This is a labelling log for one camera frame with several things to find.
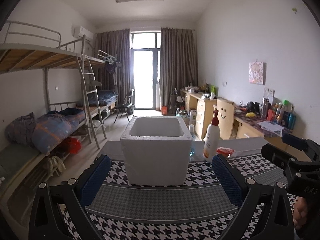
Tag person right hand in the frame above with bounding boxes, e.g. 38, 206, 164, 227
293, 197, 308, 230

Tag red snack packet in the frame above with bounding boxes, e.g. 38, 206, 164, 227
216, 147, 234, 158

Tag red plastic bag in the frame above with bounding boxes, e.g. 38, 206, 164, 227
61, 137, 81, 154

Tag houndstooth table cloth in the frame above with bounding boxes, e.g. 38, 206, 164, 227
57, 137, 301, 240

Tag white pump lotion bottle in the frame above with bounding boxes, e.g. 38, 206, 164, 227
203, 110, 220, 163

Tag white foam box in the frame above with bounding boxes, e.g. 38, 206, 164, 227
120, 116, 192, 186

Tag white papers on desk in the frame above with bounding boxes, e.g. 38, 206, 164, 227
257, 121, 284, 133

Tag blue orange quilt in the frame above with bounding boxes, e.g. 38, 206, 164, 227
31, 107, 85, 155

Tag long wooden desk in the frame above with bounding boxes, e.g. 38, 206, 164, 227
180, 88, 311, 160

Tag clear blue liquid bottle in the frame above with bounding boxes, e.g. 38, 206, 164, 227
189, 124, 196, 157

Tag metal bunk bed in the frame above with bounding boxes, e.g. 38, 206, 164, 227
0, 21, 121, 205

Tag black folding chair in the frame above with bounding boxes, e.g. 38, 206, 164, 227
114, 89, 135, 123

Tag yellow object on desk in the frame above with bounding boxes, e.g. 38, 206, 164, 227
246, 112, 256, 118

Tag wooden smiley chair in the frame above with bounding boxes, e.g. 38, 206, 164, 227
216, 99, 235, 140

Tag grey bundled blanket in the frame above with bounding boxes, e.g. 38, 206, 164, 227
4, 112, 36, 147

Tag left brown curtain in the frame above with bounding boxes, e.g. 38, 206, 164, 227
95, 29, 132, 100

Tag brown curtain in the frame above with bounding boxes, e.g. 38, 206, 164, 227
95, 29, 132, 100
159, 28, 198, 107

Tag right brown curtain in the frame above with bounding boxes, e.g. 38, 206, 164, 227
159, 28, 198, 107

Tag glass balcony door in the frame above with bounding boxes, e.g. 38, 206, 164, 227
130, 31, 161, 110

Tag white air conditioner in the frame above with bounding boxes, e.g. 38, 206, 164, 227
73, 26, 94, 41

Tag pink cartoon wall picture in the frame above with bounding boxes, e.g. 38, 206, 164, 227
249, 61, 264, 85

